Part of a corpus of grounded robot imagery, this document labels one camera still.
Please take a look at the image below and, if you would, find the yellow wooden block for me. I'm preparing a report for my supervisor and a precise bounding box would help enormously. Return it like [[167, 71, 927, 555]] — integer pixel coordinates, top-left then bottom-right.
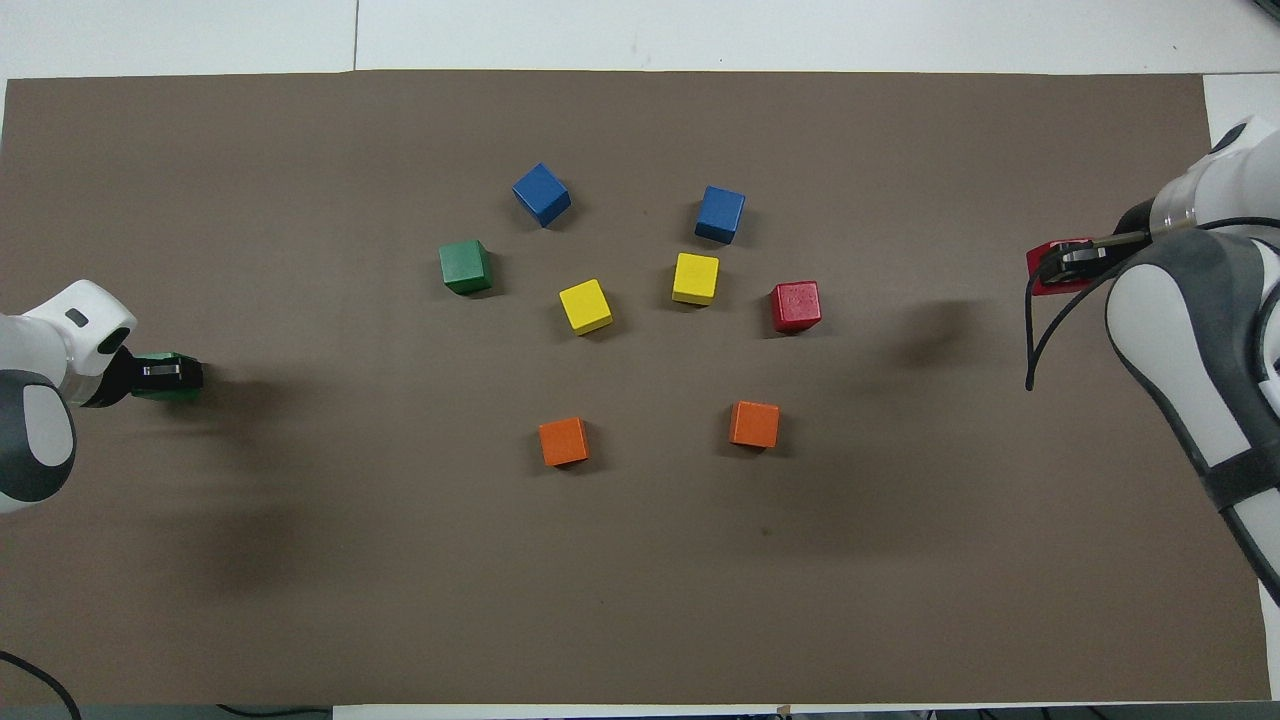
[[671, 252, 721, 307], [558, 278, 614, 336]]

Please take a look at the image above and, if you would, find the red wooden block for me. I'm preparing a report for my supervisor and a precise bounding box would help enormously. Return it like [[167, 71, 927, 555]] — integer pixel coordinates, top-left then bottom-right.
[[1026, 238, 1098, 297], [770, 280, 823, 335]]

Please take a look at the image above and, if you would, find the black left base cable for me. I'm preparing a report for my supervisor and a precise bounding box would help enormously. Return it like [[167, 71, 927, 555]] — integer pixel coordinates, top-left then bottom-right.
[[214, 704, 333, 720]]

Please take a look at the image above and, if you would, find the green wooden block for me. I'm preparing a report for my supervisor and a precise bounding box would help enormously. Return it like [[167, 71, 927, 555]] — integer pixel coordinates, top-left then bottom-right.
[[129, 351, 204, 405], [438, 239, 493, 296]]

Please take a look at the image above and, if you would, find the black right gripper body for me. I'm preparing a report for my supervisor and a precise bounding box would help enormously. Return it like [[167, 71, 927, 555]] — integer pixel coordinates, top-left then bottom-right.
[[1111, 197, 1162, 247]]

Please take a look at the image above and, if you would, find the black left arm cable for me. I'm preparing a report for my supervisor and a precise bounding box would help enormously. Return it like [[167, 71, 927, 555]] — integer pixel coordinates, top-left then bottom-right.
[[0, 649, 83, 720]]

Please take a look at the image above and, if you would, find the brown table mat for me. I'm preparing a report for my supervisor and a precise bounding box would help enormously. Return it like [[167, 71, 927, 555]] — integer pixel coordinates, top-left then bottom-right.
[[0, 69, 1272, 707]]

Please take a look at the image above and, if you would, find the orange wooden block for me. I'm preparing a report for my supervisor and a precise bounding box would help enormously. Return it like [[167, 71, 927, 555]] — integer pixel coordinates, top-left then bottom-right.
[[729, 400, 781, 450], [538, 416, 590, 468]]

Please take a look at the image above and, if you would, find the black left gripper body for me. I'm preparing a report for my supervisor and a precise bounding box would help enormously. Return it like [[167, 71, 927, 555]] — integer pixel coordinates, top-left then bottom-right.
[[84, 344, 144, 409]]

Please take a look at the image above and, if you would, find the blue wooden block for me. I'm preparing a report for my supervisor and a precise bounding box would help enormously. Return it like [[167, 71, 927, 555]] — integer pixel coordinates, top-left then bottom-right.
[[694, 185, 747, 246], [512, 162, 573, 229]]

